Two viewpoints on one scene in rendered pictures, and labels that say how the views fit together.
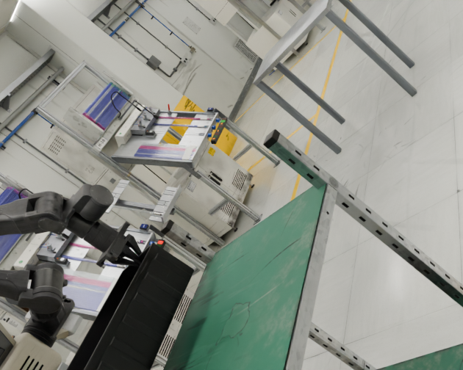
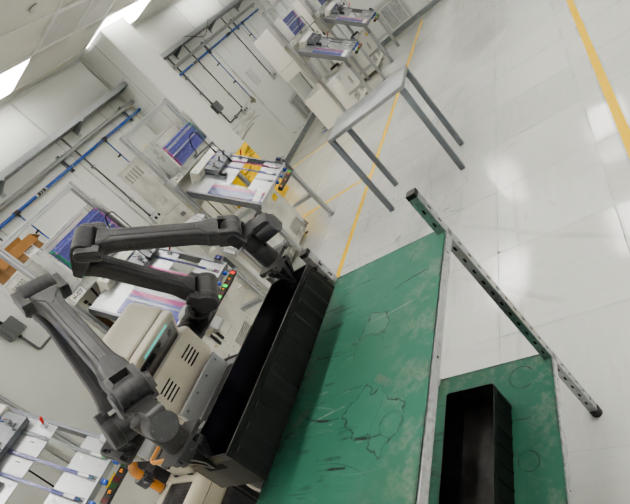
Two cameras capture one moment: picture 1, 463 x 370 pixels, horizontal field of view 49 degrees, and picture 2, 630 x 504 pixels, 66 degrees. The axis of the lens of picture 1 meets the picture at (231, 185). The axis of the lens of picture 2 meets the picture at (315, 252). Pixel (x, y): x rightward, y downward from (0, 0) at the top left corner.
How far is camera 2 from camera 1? 41 cm
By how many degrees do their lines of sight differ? 7
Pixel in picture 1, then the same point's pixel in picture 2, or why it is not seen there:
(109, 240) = (273, 258)
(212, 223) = not seen: hidden behind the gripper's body
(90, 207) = (266, 230)
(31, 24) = (107, 55)
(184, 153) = (254, 196)
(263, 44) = (320, 104)
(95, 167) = (168, 198)
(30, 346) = (190, 337)
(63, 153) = (139, 182)
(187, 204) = not seen: hidden behind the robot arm
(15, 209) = (208, 226)
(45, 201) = (231, 222)
